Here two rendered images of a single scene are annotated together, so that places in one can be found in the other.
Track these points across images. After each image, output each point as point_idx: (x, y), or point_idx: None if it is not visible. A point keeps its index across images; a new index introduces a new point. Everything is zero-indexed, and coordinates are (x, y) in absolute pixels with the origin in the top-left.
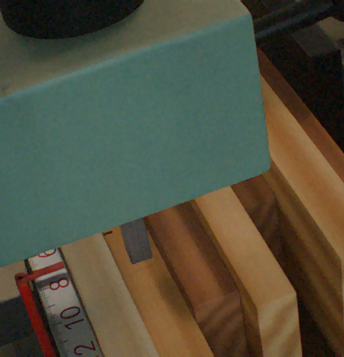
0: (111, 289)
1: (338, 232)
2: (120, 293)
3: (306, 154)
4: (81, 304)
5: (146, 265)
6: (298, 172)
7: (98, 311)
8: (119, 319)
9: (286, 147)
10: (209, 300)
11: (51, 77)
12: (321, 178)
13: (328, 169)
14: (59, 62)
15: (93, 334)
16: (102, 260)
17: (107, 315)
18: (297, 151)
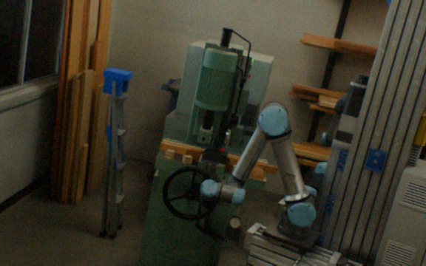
0: (200, 148)
1: (193, 147)
2: (199, 148)
3: (201, 149)
4: (199, 146)
5: None
6: (200, 148)
7: (198, 147)
8: (197, 147)
9: (203, 149)
10: None
11: (200, 127)
12: (198, 148)
13: (199, 149)
14: (201, 127)
15: (196, 145)
16: (203, 148)
17: (197, 147)
18: (202, 149)
